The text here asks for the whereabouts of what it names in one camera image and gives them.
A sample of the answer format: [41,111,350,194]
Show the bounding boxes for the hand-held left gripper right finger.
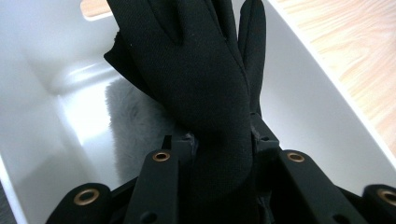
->
[249,112,281,155]

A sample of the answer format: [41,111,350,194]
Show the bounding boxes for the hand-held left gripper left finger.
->
[161,133,198,163]

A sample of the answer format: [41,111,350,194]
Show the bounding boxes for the grey fluffy mitten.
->
[105,77,194,185]

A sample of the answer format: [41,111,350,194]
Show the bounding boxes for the black glove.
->
[103,0,273,224]

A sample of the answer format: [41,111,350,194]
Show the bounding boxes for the white plastic bin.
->
[0,0,396,224]

